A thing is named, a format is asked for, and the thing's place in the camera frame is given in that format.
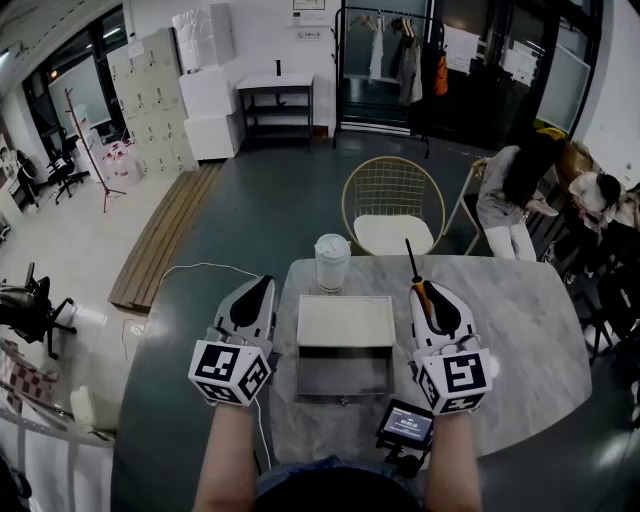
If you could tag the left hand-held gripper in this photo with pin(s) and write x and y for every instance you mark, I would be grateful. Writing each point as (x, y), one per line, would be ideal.
(220, 370)

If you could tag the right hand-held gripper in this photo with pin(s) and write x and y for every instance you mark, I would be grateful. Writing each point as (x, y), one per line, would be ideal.
(457, 380)

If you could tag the person's right forearm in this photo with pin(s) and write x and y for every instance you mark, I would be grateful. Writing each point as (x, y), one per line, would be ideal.
(452, 465)

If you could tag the person's left forearm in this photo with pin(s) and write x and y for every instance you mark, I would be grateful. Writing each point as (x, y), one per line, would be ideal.
(225, 460)

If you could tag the white foam box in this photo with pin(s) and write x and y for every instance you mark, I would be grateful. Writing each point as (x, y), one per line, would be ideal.
(210, 95)
(205, 35)
(212, 137)

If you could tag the small black monitor screen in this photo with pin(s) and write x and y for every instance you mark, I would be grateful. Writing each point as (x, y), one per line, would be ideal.
(406, 425)

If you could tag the white lidded cup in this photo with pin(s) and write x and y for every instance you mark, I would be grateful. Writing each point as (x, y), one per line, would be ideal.
(332, 265)

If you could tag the wooden slat ramp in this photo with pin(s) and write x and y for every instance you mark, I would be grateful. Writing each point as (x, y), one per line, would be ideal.
(165, 235)

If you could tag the beige chair gold legs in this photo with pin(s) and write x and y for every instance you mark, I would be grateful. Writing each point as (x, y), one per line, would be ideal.
(459, 200)

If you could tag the cream plastic container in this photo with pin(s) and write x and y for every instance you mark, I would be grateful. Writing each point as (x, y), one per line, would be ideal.
(82, 405)

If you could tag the person's black shirt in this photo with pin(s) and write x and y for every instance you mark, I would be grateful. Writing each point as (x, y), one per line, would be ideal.
(335, 492)

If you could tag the cluster of red-capped jugs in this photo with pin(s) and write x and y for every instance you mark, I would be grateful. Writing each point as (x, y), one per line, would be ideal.
(120, 160)

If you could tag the white metal shelf rack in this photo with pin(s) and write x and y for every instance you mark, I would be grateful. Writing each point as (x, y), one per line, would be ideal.
(50, 424)

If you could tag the black-framed glass door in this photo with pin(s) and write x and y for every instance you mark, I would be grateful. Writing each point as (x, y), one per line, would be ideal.
(495, 115)

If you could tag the yellow bag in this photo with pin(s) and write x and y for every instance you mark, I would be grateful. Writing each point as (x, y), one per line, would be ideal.
(552, 134)

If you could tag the dark red coat stand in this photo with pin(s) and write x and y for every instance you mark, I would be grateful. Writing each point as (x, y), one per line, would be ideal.
(90, 150)

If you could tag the beige locker cabinet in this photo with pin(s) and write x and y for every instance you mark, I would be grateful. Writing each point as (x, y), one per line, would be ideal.
(150, 100)

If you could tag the black shelf table white top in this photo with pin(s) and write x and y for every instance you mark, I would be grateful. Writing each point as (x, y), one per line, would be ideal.
(275, 80)

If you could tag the orange hanging garment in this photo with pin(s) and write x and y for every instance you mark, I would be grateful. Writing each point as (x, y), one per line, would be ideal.
(441, 77)

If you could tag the black cylinder bottle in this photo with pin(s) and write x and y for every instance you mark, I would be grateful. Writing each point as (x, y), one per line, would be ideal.
(277, 67)

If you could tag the grey hanging garment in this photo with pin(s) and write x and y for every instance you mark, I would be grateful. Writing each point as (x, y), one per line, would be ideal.
(410, 70)

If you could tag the black clothes rack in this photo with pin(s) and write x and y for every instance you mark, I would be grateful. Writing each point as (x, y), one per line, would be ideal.
(338, 75)

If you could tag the white paper sheet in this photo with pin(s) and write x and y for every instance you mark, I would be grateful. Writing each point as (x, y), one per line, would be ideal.
(520, 62)
(461, 47)

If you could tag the white hanging garment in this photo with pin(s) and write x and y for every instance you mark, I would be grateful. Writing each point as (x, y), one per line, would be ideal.
(376, 55)

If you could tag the black-framed glass partition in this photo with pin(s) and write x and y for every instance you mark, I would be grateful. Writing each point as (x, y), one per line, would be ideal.
(75, 85)

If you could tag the black monitor mount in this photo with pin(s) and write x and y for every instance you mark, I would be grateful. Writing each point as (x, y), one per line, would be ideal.
(405, 460)

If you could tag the small white wall sign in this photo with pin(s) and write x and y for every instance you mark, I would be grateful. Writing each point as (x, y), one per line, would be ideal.
(308, 35)

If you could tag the white wall notice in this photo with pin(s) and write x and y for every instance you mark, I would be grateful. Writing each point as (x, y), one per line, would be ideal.
(308, 12)

